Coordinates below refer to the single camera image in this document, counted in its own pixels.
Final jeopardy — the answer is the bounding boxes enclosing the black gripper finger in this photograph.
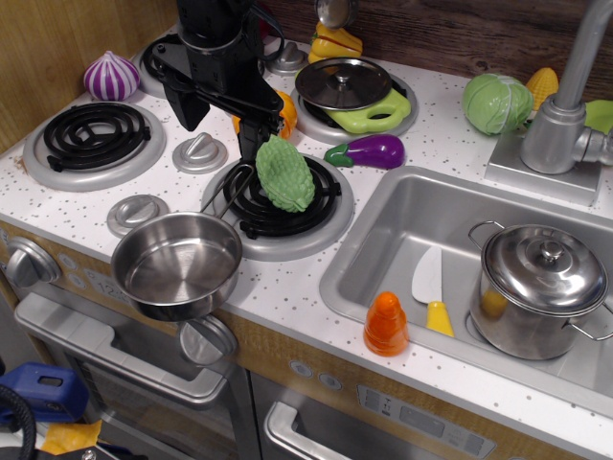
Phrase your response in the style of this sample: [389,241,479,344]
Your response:
[238,119,269,162]
[164,79,211,131]

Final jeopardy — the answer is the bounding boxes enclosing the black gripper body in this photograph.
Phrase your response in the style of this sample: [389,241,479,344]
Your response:
[152,35,283,131]

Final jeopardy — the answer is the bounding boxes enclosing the green toy squash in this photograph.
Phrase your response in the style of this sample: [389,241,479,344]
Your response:
[256,135,315,213]

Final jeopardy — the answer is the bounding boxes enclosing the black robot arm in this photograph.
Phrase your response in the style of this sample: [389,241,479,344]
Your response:
[152,1,284,162]

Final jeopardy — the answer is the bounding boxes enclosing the steel pot lid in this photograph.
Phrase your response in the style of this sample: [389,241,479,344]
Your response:
[295,57,393,110]

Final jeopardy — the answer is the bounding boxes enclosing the steel pot with lid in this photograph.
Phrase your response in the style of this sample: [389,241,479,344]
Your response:
[470,224,612,360]

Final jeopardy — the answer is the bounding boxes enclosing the orange toy fruit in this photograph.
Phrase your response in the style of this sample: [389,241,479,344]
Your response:
[231,88,298,140]

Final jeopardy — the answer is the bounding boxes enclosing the silver stove knob centre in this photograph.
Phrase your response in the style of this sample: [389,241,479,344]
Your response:
[172,132,228,174]

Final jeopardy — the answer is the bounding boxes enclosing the silver stove knob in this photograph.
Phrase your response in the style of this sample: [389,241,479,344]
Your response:
[172,132,228,174]
[106,195,170,238]
[265,41,308,77]

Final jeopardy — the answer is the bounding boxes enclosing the front right black burner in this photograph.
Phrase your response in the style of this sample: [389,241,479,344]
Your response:
[201,155,353,262]

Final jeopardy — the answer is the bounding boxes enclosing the silver stove knob back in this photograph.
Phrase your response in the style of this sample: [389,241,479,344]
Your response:
[265,41,308,77]

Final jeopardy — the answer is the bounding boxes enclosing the back left black burner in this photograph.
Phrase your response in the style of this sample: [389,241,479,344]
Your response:
[131,33,181,99]

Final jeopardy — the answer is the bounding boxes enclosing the purple white toy onion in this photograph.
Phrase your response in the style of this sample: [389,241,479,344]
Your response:
[83,51,140,102]

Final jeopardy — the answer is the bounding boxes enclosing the front left black burner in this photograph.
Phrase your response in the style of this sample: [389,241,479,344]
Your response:
[23,103,166,192]

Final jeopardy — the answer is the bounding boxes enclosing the yellow toy bell pepper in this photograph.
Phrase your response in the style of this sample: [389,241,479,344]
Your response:
[307,22,363,63]

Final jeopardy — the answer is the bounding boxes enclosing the green toy cutting board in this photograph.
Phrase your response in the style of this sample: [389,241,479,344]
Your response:
[324,89,413,134]

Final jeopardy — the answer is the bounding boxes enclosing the hanging steel ladle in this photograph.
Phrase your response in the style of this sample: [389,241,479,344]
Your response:
[314,0,359,29]

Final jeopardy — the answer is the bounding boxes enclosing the silver stove knob front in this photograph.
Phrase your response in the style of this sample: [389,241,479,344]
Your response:
[106,195,170,238]

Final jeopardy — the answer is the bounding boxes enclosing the purple toy eggplant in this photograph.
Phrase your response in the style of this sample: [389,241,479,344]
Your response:
[324,134,406,170]

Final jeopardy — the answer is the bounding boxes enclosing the small steel saucepan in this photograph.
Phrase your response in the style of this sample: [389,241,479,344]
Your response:
[111,163,256,322]

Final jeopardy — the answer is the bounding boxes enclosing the grey toy sink basin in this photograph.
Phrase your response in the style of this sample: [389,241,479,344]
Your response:
[320,167,612,416]

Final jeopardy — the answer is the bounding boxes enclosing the silver oven knob middle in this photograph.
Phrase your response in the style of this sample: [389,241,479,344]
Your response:
[177,314,238,367]

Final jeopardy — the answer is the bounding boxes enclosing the silver oven knob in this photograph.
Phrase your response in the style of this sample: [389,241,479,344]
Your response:
[6,237,61,288]
[177,314,238,367]

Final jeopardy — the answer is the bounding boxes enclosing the silver oven knob left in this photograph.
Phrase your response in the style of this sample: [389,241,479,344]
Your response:
[6,237,61,288]

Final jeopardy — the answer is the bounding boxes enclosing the white yellow toy knife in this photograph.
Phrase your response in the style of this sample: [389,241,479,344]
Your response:
[411,246,455,337]

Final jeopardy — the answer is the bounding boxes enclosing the orange toy carrot piece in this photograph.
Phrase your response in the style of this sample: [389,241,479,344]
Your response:
[363,291,409,357]

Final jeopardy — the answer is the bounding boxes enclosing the green toy cabbage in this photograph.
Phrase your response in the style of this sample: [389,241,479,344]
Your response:
[462,74,534,135]

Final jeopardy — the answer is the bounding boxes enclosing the yellow toy corn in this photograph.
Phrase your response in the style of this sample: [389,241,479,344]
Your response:
[526,67,559,111]

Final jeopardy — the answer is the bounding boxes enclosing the silver toy faucet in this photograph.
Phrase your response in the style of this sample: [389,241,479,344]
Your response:
[485,1,612,206]

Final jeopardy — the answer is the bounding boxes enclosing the blue device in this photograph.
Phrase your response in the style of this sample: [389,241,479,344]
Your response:
[1,362,89,423]

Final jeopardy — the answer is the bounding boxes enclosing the green toy leaf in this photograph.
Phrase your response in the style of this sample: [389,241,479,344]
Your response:
[585,100,613,134]

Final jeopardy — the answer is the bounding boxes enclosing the yellow cloth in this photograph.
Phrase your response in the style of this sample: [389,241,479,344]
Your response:
[40,420,102,455]

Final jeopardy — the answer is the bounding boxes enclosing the silver oven door handle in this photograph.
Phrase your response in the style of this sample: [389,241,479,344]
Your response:
[15,293,227,410]

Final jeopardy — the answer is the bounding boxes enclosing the silver dishwasher door handle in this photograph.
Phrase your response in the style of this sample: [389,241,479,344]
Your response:
[262,401,363,459]

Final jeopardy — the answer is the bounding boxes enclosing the black cable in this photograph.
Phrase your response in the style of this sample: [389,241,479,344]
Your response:
[0,382,38,460]

